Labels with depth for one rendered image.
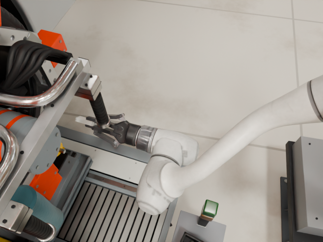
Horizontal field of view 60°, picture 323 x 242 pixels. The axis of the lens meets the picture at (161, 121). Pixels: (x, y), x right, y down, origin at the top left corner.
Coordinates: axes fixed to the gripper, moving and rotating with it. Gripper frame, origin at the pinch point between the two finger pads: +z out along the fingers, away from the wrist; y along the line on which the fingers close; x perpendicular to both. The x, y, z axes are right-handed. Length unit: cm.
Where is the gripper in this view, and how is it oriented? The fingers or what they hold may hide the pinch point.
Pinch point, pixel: (86, 121)
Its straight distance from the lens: 104.4
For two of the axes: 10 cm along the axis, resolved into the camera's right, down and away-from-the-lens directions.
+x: -2.3, 2.1, -9.5
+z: -9.5, -2.7, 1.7
